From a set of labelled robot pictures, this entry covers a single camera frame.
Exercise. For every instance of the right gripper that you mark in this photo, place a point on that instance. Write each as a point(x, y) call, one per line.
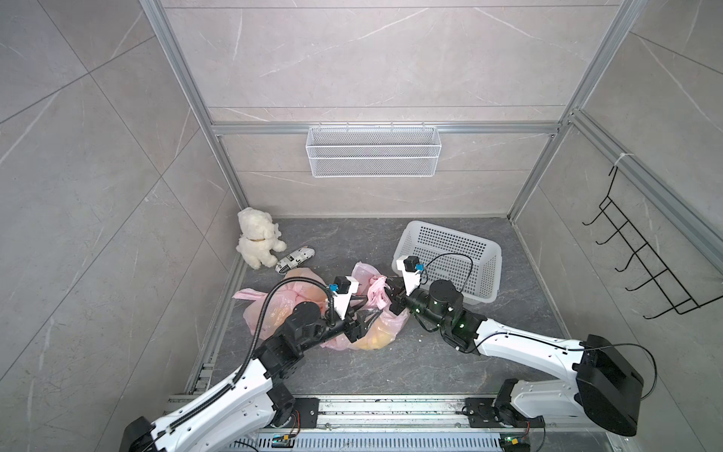
point(396, 293)

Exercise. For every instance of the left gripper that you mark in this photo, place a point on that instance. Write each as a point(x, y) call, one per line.
point(354, 328)

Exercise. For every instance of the plain pink plastic bag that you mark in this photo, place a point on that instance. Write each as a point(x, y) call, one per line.
point(382, 324)

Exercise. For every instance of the white plastic basket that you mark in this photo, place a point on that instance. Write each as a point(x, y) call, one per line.
point(473, 264)

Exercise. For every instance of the pink printed plastic bag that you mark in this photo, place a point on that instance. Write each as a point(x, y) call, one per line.
point(281, 306)

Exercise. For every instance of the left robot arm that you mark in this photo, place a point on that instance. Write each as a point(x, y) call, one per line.
point(251, 398)

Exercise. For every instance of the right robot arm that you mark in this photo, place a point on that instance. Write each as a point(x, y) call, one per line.
point(589, 377)

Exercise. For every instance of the white teddy bear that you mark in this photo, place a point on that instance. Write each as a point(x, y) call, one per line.
point(260, 238)

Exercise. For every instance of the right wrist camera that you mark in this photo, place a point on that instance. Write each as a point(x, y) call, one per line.
point(411, 270)

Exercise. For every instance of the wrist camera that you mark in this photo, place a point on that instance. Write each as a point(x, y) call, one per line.
point(411, 270)
point(343, 289)

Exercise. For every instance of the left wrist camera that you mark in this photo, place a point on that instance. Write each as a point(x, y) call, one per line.
point(343, 289)

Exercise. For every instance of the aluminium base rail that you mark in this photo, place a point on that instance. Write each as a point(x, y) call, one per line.
point(392, 423)

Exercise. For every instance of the white wire wall basket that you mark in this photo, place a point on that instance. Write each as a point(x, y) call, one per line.
point(373, 151)

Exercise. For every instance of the black wire hook rack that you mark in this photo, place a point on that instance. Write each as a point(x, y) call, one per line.
point(678, 299)

